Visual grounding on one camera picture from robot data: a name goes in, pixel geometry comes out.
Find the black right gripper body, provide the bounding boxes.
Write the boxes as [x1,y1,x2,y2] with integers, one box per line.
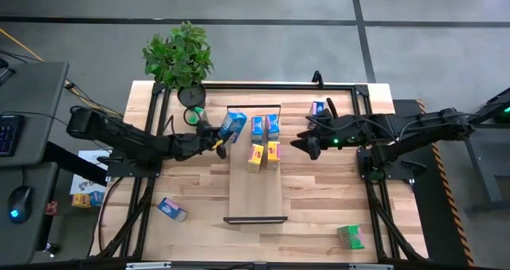
[318,114,364,150]

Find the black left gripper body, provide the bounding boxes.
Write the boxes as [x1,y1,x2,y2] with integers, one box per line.
[178,127,221,162]

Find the dark blue cereal box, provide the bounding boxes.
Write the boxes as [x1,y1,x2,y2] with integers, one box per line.
[309,100,326,119]

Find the blue Rice Krispies cereal box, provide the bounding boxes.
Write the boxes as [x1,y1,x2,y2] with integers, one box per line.
[265,113,281,141]
[218,109,249,144]
[251,115,265,144]

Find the yellow Corn Pops cereal box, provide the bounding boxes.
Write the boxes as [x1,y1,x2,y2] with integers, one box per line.
[247,143,265,174]
[266,140,281,171]

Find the blue Frosted Flakes cereal box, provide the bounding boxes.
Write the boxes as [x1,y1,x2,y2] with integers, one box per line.
[156,197,190,223]

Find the potted green artificial plant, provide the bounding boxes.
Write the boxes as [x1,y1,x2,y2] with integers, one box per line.
[141,20,215,109]

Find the blue box on floor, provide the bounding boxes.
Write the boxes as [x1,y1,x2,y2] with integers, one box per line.
[89,190,106,208]

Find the boxes on floor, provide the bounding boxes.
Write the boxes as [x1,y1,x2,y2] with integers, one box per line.
[69,149,112,196]

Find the black mat with hazard stripes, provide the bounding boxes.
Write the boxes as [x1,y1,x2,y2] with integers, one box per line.
[392,98,476,268]

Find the yellow box on floor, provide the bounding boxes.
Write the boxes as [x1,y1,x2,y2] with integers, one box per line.
[71,193,92,209]

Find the black metal stand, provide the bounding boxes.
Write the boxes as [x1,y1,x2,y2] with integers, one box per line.
[464,86,510,213]

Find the grey desk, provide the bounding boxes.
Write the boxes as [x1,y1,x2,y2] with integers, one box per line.
[0,61,70,168]
[0,162,59,265]

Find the black computer mouse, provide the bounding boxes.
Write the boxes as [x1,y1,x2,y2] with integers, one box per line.
[7,185,34,225]

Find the black backlit keyboard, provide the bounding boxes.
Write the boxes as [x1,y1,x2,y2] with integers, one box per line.
[0,114,26,158]

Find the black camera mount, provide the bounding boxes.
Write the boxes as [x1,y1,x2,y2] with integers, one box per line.
[311,69,325,89]

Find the black frame wooden shelf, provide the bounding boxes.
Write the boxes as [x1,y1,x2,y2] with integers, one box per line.
[222,104,289,225]

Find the black aluminium rig frame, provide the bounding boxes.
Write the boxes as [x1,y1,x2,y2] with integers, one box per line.
[89,80,430,263]

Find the silver metal bracket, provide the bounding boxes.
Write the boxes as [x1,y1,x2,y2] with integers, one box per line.
[348,263,394,270]
[125,261,173,270]

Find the yellow cable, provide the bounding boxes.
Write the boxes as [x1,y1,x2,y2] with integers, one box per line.
[0,26,124,119]

